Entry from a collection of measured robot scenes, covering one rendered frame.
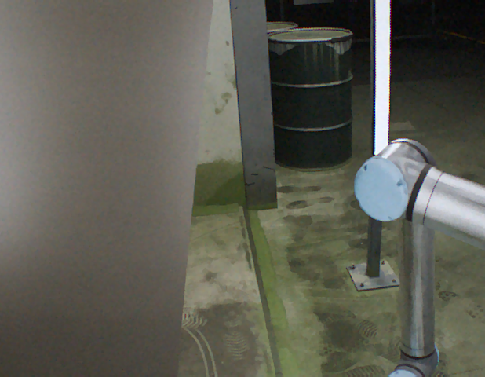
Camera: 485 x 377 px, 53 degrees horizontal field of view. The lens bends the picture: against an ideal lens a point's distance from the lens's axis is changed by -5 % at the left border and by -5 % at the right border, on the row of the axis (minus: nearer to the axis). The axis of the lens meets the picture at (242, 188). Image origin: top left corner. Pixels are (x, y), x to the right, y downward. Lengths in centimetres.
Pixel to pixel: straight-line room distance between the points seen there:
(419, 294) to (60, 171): 93
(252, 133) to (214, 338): 124
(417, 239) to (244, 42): 176
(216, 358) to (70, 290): 137
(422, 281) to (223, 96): 178
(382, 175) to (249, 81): 185
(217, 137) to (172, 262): 225
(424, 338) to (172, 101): 99
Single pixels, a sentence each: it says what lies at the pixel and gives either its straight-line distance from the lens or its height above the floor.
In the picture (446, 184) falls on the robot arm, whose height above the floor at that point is 96.
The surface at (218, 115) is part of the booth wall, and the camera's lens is 278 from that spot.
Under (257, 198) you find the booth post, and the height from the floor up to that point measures 8.
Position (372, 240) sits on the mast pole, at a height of 21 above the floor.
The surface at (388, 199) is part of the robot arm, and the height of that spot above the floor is 93.
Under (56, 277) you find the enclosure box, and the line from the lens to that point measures 60.
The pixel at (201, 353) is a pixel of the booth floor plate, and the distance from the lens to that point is 197.
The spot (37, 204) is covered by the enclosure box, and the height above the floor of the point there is 114.
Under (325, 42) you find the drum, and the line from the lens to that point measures 327.
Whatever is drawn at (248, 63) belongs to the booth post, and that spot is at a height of 86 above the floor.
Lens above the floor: 135
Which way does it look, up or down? 24 degrees down
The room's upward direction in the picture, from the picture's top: 5 degrees counter-clockwise
